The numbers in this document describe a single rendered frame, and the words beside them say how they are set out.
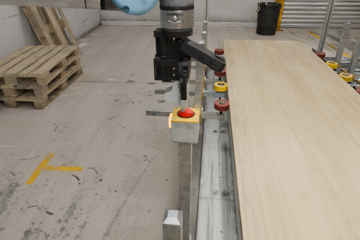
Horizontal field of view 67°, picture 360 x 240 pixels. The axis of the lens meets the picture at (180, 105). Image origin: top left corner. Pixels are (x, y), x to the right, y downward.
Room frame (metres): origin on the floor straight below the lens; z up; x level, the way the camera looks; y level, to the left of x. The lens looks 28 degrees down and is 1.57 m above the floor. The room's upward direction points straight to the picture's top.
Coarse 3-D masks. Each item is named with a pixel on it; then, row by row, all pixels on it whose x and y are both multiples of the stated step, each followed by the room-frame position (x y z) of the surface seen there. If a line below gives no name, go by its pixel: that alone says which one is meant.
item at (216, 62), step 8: (184, 40) 0.60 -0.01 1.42; (184, 48) 0.60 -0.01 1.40; (192, 48) 0.60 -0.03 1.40; (200, 48) 0.61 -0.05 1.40; (192, 56) 0.60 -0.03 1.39; (200, 56) 0.59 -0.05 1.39; (208, 56) 0.59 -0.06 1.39; (216, 56) 0.60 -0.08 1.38; (208, 64) 0.59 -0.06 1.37; (216, 64) 0.59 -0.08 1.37; (224, 64) 0.59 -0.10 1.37
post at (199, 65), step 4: (196, 60) 1.34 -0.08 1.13; (196, 64) 1.34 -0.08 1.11; (200, 64) 1.34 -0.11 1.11; (196, 68) 1.34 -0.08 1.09; (200, 68) 1.34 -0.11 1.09; (196, 72) 1.34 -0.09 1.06; (200, 72) 1.34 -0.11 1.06; (196, 76) 1.34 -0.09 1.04; (200, 76) 1.34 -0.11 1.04; (196, 80) 1.34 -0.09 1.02; (200, 80) 1.34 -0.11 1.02; (196, 84) 1.34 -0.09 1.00; (200, 84) 1.34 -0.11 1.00; (196, 88) 1.34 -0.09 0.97; (200, 88) 1.34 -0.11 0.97; (196, 92) 1.34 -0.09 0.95; (200, 92) 1.34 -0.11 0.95; (196, 96) 1.34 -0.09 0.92; (200, 96) 1.34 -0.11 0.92; (196, 100) 1.34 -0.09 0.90; (200, 100) 1.34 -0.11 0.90; (196, 104) 1.34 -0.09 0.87; (200, 104) 1.34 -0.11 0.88
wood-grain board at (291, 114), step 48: (240, 48) 2.36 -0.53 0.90; (288, 48) 2.36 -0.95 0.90; (240, 96) 1.39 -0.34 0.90; (288, 96) 1.39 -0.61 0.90; (336, 96) 1.39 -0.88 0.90; (240, 144) 0.94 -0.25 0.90; (288, 144) 0.94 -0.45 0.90; (336, 144) 0.94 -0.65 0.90; (240, 192) 0.67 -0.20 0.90; (288, 192) 0.67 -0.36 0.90; (336, 192) 0.67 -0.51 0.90
